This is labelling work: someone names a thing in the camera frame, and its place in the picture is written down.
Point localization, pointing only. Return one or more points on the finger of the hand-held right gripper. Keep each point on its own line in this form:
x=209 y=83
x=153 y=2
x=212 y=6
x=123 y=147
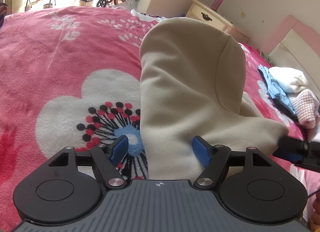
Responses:
x=300 y=147
x=287 y=157

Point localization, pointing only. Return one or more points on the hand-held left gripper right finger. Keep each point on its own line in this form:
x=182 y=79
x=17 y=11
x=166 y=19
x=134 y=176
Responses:
x=202 y=152

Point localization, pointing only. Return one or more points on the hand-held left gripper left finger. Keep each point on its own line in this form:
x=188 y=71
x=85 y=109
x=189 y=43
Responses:
x=118 y=150

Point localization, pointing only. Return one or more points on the beige hooded sweatshirt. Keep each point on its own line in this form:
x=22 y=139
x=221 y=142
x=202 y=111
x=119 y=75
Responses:
x=187 y=84

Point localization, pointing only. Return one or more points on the pink checked cloth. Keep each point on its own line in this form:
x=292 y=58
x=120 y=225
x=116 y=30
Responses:
x=306 y=109

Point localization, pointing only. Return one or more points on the light blue cloth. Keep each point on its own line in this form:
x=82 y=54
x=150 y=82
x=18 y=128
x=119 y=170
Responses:
x=275 y=89

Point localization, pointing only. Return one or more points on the pink headboard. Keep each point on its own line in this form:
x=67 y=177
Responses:
x=292 y=34

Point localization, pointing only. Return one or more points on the pink floral blanket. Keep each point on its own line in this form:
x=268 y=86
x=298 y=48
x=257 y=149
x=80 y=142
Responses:
x=37 y=59

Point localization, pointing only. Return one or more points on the cream nightstand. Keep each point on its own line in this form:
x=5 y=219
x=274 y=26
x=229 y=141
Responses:
x=215 y=19

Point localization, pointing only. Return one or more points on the white printed cloth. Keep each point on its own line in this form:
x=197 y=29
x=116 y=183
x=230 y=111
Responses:
x=147 y=16

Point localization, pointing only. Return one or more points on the white plastic bag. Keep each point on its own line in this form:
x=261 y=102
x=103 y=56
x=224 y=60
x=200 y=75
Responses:
x=126 y=4

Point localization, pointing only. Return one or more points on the pink cup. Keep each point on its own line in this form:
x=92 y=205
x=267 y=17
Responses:
x=217 y=2

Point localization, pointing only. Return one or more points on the metal bowl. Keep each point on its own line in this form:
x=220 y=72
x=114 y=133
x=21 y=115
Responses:
x=47 y=6

